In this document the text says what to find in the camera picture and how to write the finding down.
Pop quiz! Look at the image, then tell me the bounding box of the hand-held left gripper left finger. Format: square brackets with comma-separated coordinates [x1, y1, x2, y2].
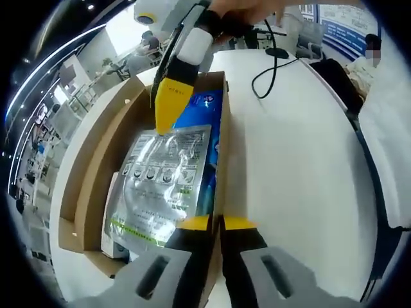
[73, 215, 214, 308]

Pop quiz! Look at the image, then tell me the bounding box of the silver foil packet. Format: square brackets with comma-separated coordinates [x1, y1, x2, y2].
[102, 123, 213, 248]

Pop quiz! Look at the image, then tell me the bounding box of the black cable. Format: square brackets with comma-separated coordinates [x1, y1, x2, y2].
[252, 14, 298, 101]

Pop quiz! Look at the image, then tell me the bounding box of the brown cardboard shoe box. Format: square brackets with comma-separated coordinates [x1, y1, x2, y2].
[57, 71, 247, 299]

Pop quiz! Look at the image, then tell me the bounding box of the person's right hand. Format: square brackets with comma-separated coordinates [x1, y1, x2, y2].
[208, 0, 290, 44]

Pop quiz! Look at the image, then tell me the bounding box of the black round desk puck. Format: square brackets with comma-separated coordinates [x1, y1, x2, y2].
[265, 47, 289, 60]

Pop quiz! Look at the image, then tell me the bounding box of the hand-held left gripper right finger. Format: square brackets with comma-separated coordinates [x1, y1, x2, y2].
[220, 215, 363, 308]

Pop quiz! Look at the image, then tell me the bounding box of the blue wall poster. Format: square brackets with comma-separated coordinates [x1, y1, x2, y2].
[320, 3, 380, 62]

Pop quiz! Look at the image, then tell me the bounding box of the blue plastic packet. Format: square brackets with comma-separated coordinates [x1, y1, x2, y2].
[173, 89, 224, 216]

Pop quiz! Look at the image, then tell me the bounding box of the white cardboard carton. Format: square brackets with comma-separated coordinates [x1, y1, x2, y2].
[100, 171, 139, 261]

